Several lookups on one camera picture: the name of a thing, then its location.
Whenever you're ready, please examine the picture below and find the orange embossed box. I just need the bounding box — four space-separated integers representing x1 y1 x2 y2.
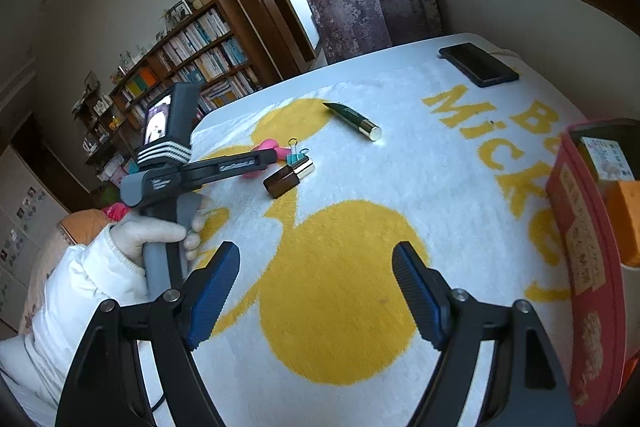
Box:
605 181 640 269

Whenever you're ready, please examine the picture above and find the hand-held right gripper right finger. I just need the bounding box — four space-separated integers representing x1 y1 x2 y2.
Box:
391 241 576 427

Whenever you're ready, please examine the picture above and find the small pink foam twist tie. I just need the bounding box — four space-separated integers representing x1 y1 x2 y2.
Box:
250 137 294 178

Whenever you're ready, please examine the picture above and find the pale green white box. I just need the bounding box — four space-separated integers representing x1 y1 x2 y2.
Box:
580 137 637 182

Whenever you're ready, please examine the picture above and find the black smartphone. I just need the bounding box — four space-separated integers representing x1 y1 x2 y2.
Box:
439 42 520 89

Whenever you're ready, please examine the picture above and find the wooden bookshelf with books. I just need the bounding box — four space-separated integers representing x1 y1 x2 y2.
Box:
70 0 266 188

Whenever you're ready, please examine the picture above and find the green pen with gold cap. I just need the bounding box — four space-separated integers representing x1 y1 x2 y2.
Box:
322 101 384 142

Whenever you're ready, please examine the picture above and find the white yellow printed blanket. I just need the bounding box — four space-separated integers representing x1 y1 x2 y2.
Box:
135 33 591 427

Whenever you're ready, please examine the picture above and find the person's left hand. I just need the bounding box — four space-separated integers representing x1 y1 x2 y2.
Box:
107 194 213 273

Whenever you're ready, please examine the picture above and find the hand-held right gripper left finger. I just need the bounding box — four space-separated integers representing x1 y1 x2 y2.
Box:
54 241 242 427

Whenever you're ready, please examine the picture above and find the green binder clip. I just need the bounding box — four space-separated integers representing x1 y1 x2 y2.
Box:
289 138 311 164

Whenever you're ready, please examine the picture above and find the red box container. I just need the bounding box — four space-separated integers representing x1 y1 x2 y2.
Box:
545 119 640 409

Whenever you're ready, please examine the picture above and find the picture frame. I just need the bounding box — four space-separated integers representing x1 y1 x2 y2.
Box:
162 1 194 26

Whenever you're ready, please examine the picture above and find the person's left forearm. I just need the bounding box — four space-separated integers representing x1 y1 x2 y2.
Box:
0 224 150 427

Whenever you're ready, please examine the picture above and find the cabinet with photo stickers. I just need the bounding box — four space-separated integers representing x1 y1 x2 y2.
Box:
0 144 72 334

